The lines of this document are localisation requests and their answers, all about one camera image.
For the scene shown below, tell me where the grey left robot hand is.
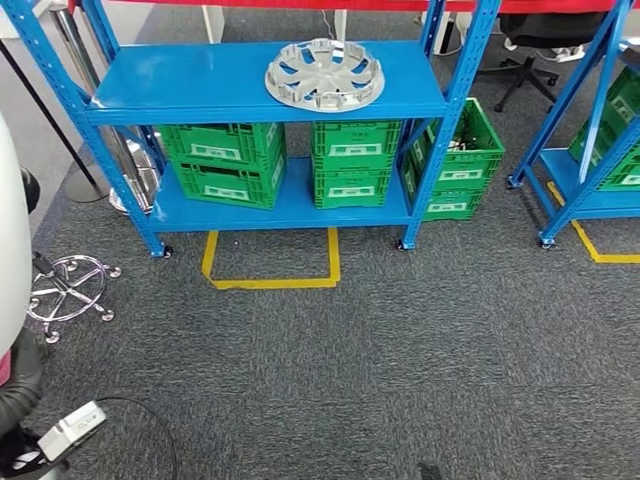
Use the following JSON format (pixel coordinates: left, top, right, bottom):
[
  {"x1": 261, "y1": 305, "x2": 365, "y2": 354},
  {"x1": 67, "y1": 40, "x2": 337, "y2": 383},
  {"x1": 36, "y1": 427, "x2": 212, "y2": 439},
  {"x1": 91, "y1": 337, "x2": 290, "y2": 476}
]
[{"x1": 0, "y1": 327, "x2": 48, "y2": 435}]

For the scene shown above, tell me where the white curved panel part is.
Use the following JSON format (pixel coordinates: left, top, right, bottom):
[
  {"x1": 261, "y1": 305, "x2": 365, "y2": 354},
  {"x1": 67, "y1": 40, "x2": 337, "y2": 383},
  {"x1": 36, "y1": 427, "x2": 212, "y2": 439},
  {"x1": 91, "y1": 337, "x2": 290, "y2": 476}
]
[{"x1": 0, "y1": 112, "x2": 33, "y2": 359}]

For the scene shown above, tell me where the blue metal shelf rack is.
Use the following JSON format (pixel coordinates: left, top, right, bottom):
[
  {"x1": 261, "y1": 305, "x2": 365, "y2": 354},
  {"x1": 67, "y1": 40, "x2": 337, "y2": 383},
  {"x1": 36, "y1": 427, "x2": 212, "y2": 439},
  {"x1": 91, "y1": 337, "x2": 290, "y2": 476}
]
[
  {"x1": 0, "y1": 0, "x2": 503, "y2": 260},
  {"x1": 507, "y1": 0, "x2": 640, "y2": 252}
]

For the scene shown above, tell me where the black seat chrome stool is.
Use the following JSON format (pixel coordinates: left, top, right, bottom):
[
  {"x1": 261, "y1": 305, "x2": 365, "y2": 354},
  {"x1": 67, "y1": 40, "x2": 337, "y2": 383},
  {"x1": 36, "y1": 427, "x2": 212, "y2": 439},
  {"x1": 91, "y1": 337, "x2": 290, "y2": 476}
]
[{"x1": 20, "y1": 167, "x2": 122, "y2": 346}]

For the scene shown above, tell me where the green plastic crate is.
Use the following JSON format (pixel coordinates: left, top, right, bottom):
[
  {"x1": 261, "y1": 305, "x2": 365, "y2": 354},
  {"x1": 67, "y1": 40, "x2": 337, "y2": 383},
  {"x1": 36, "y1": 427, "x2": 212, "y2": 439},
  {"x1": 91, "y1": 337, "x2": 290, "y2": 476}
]
[
  {"x1": 158, "y1": 122, "x2": 288, "y2": 175},
  {"x1": 399, "y1": 97, "x2": 506, "y2": 195},
  {"x1": 407, "y1": 188, "x2": 486, "y2": 223},
  {"x1": 568, "y1": 66, "x2": 640, "y2": 168},
  {"x1": 312, "y1": 165, "x2": 393, "y2": 211},
  {"x1": 309, "y1": 119, "x2": 404, "y2": 172},
  {"x1": 597, "y1": 157, "x2": 640, "y2": 192},
  {"x1": 170, "y1": 155, "x2": 287, "y2": 211}
]

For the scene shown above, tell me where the yellow floor tape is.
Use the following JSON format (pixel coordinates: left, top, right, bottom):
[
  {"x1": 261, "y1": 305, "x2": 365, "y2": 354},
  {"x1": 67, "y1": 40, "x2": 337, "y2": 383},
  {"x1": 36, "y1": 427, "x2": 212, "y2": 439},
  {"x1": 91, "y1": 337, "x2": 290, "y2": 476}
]
[
  {"x1": 546, "y1": 182, "x2": 640, "y2": 266},
  {"x1": 201, "y1": 228, "x2": 343, "y2": 291}
]

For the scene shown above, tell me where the silver wheel hubcap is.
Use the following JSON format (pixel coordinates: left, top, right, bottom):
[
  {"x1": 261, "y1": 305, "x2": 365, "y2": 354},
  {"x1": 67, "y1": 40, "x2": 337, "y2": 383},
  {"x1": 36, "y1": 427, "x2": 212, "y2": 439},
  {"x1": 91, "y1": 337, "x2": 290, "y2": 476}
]
[{"x1": 264, "y1": 38, "x2": 386, "y2": 114}]

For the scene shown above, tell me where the red banner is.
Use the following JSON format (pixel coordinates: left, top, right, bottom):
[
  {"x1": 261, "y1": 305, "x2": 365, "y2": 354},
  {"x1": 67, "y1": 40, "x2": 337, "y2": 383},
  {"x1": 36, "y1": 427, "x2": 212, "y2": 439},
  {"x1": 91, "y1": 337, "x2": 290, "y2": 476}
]
[{"x1": 67, "y1": 0, "x2": 640, "y2": 16}]

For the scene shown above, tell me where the black office chair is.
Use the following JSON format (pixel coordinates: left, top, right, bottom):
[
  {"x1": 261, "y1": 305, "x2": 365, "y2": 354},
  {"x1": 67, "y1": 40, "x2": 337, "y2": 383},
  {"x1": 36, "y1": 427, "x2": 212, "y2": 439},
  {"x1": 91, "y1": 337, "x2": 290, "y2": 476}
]
[{"x1": 475, "y1": 11, "x2": 608, "y2": 114}]

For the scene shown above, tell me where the black camera bracket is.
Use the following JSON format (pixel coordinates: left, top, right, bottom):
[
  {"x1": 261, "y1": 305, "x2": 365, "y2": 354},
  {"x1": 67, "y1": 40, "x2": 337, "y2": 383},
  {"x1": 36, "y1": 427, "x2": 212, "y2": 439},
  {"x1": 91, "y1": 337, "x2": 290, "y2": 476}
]
[{"x1": 0, "y1": 423, "x2": 71, "y2": 480}]

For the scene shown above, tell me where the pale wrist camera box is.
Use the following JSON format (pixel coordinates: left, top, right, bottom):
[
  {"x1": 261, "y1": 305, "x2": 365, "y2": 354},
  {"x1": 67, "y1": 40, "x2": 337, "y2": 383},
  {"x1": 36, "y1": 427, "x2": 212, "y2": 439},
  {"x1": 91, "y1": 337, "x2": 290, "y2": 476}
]
[{"x1": 37, "y1": 400, "x2": 108, "y2": 464}]

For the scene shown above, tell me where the black camera cable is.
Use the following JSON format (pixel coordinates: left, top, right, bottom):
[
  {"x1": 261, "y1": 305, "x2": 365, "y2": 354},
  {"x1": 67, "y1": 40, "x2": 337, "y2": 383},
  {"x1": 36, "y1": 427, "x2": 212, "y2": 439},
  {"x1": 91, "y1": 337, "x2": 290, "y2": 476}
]
[{"x1": 94, "y1": 396, "x2": 179, "y2": 480}]

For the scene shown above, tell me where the black stanchion post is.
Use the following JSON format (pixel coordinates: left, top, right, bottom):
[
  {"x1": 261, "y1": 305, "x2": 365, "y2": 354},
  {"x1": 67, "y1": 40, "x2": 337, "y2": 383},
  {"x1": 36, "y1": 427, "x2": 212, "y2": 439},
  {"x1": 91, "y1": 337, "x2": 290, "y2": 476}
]
[{"x1": 0, "y1": 39, "x2": 112, "y2": 204}]

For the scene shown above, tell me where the chrome stanchion post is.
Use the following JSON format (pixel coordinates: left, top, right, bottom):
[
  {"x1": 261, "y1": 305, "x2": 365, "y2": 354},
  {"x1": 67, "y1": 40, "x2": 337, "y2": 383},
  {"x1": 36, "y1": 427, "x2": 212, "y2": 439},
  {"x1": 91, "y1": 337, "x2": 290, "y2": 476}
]
[{"x1": 50, "y1": 0, "x2": 164, "y2": 217}]

